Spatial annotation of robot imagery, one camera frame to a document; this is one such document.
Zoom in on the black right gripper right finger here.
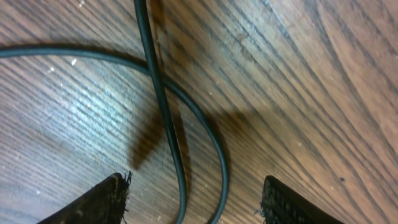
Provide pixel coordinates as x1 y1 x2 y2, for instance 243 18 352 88
257 175 342 224

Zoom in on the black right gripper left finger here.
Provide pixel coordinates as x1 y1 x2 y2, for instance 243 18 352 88
38 172 132 224

